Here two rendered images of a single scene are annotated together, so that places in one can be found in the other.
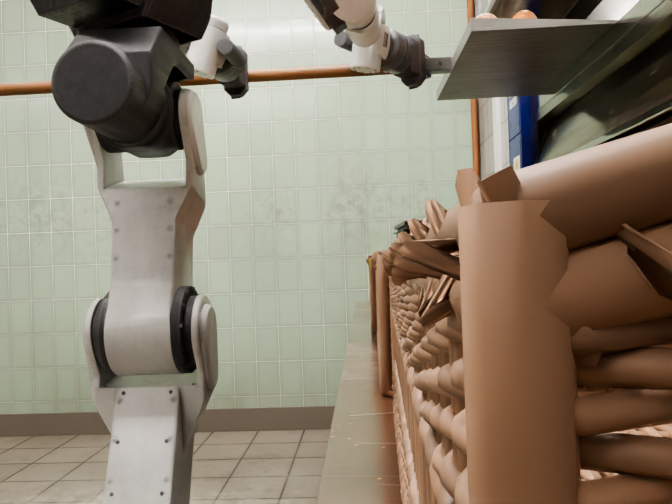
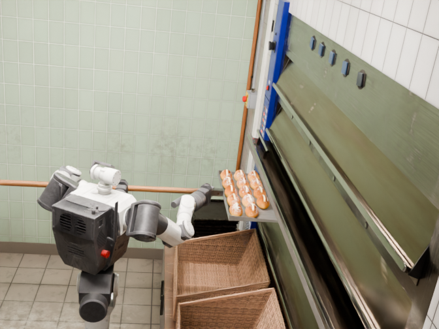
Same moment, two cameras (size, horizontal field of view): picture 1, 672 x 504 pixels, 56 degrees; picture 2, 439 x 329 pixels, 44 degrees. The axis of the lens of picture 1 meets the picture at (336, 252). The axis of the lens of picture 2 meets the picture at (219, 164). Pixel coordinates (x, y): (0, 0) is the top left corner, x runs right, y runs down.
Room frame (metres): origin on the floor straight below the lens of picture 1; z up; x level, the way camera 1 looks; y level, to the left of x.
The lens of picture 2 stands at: (-1.02, 0.21, 2.42)
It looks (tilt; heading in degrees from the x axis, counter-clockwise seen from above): 22 degrees down; 350
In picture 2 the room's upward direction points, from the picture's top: 7 degrees clockwise
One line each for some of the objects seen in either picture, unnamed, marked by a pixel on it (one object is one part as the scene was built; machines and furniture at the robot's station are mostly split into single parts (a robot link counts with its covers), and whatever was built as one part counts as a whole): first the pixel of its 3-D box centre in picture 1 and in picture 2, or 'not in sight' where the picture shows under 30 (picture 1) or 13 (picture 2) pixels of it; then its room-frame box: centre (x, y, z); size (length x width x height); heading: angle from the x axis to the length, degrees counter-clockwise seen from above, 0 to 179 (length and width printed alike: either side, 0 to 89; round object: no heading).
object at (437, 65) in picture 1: (431, 66); (214, 192); (1.54, -0.25, 1.19); 0.09 x 0.04 x 0.03; 88
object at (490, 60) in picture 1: (524, 62); (256, 194); (1.53, -0.48, 1.19); 0.55 x 0.36 x 0.03; 178
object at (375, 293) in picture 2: not in sight; (317, 184); (0.93, -0.56, 1.54); 1.79 x 0.11 x 0.19; 177
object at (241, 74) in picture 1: (228, 65); (119, 195); (1.46, 0.24, 1.19); 0.12 x 0.10 x 0.13; 171
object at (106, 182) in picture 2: not in sight; (106, 177); (1.06, 0.29, 1.47); 0.10 x 0.07 x 0.09; 59
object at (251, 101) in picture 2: not in sight; (251, 99); (2.43, -0.59, 1.46); 0.10 x 0.07 x 0.10; 177
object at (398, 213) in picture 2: not in sight; (329, 124); (0.93, -0.56, 1.80); 1.79 x 0.11 x 0.19; 177
